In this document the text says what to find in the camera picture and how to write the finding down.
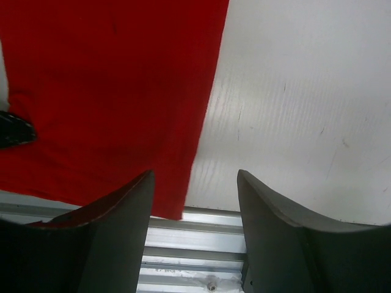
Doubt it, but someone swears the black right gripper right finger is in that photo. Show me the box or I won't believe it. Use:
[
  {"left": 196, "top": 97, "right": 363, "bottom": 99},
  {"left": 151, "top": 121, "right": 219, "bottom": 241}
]
[{"left": 237, "top": 170, "right": 390, "bottom": 292}]

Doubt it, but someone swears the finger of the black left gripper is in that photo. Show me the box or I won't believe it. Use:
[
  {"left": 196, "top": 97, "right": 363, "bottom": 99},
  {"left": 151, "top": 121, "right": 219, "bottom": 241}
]
[{"left": 0, "top": 110, "right": 37, "bottom": 150}]

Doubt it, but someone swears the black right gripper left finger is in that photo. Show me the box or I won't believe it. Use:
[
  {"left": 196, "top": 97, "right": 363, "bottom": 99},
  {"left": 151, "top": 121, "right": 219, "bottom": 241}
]
[{"left": 1, "top": 171, "right": 155, "bottom": 292}]

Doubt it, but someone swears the red t shirt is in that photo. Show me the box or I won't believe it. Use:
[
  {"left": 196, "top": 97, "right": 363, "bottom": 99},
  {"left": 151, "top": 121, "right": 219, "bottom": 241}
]
[{"left": 1, "top": 1, "right": 228, "bottom": 220}]

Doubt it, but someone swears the aluminium extrusion mounting rail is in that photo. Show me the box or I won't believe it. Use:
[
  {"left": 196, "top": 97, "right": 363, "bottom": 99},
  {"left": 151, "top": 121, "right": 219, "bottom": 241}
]
[{"left": 1, "top": 201, "right": 253, "bottom": 292}]

